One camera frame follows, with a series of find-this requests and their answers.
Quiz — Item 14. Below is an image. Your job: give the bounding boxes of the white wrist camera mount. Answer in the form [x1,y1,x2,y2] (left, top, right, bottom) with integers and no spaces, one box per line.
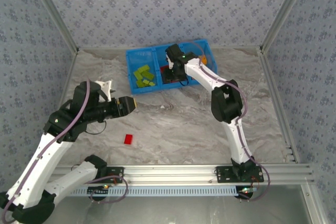
[93,79,116,102]
[165,53,175,70]

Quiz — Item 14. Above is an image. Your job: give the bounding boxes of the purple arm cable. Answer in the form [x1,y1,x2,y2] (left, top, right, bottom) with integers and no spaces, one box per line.
[189,41,271,202]
[1,78,129,223]

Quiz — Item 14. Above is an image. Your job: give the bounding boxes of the aluminium back frame rail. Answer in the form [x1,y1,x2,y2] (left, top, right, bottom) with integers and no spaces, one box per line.
[78,45,261,51]

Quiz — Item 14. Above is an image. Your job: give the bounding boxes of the aluminium lower frame rail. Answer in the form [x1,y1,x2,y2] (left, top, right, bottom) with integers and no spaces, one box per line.
[301,184,329,224]

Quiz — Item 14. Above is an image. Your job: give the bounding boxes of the aluminium side frame rail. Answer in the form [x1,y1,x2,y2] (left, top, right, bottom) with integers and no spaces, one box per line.
[56,49,79,109]
[258,47,300,164]

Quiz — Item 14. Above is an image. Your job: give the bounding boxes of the thin black camera cable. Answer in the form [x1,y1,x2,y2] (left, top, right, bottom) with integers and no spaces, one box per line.
[178,75,191,88]
[85,120,108,136]

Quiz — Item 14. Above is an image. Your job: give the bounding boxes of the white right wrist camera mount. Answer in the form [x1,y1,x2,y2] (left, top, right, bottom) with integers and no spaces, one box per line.
[165,53,175,70]

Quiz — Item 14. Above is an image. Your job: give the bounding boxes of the aluminium corner frame post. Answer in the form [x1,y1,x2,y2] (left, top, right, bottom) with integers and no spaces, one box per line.
[25,0,80,53]
[259,0,315,51]

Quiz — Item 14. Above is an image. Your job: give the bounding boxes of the small electronics board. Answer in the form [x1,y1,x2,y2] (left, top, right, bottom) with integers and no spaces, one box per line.
[87,185,111,197]
[237,186,258,199]

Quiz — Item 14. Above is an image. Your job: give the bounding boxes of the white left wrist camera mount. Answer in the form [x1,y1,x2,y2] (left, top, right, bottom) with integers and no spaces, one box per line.
[93,79,116,102]

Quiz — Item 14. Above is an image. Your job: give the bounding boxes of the aluminium front frame rail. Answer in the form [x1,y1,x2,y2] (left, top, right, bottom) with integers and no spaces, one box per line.
[52,164,314,186]

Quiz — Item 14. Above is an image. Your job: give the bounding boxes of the grey metal panel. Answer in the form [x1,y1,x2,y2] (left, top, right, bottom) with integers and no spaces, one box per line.
[47,185,316,224]

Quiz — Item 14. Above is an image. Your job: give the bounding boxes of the slotted pale cable duct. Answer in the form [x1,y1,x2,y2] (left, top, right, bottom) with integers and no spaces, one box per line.
[70,185,240,198]

